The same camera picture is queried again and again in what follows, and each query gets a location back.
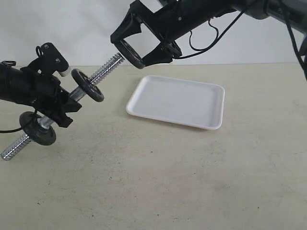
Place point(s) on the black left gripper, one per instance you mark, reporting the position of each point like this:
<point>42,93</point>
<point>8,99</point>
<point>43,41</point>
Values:
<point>49,97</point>

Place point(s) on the chrome threaded dumbbell bar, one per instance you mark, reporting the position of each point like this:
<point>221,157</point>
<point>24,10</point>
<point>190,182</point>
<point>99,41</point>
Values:
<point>46,122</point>

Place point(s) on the black weight plate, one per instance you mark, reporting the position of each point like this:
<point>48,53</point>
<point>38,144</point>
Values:
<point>130,54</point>
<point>89,88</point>

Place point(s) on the white rectangular plastic tray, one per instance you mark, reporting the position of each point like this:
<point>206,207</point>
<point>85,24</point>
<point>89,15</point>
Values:
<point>183,102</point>

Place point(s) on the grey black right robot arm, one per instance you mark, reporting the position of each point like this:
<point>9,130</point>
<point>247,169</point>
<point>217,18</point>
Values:
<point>293,13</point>

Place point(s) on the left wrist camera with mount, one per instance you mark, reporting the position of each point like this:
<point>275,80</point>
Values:
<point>50,60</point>

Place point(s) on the black weight plate far end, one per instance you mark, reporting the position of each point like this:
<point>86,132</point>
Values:
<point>30,125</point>

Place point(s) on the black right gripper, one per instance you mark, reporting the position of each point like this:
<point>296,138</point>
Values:
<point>168,24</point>

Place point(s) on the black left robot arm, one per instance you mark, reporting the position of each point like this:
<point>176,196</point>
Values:
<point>15,86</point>

